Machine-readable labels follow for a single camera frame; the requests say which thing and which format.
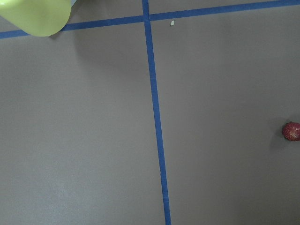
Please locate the red strawberry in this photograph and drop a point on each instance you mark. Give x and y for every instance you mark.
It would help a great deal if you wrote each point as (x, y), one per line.
(291, 131)

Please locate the yellow-green plastic cup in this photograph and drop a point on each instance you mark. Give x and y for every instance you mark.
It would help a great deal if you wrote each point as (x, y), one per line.
(40, 18)

